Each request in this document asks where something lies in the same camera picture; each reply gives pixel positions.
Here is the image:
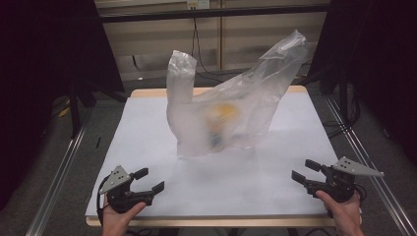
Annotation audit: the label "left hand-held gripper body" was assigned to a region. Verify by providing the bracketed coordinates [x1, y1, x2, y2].
[98, 164, 148, 214]

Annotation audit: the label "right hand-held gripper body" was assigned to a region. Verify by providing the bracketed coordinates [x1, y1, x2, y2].
[323, 155, 386, 204]

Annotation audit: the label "translucent plastic bag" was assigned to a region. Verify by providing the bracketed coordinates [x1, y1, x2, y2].
[165, 29, 309, 159]

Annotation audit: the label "person's left hand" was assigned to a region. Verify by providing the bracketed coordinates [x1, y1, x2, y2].
[101, 201, 148, 236]

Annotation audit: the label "person's right hand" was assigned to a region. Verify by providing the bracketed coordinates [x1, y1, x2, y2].
[315, 190, 364, 236]

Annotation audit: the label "white table mat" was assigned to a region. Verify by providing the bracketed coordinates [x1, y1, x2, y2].
[85, 92, 336, 218]

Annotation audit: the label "wooden table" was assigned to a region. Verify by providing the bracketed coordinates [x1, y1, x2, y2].
[85, 85, 337, 236]

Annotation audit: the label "black metal stand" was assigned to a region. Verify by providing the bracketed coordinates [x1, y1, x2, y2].
[67, 77, 97, 140]
[337, 62, 352, 124]

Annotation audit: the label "yellow and blue item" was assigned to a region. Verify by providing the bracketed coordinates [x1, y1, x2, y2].
[206, 101, 242, 152]

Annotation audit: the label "black curtain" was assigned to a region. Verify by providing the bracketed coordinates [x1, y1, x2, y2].
[0, 0, 126, 211]
[307, 0, 417, 166]

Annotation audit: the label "black horizontal bar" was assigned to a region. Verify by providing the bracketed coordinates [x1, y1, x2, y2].
[97, 3, 331, 24]

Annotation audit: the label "white power outlet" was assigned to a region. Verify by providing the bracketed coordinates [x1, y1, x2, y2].
[186, 0, 210, 11]

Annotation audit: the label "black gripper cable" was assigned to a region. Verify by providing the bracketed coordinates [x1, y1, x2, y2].
[353, 183, 368, 206]
[95, 174, 112, 228]

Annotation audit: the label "metal floor rail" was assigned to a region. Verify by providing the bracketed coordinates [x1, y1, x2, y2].
[25, 112, 91, 236]
[324, 95, 417, 236]

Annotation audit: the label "black floor cables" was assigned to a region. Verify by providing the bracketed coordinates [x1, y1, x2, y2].
[322, 83, 362, 140]

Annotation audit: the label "black hanging cable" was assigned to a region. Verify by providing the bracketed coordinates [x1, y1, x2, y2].
[191, 16, 227, 84]

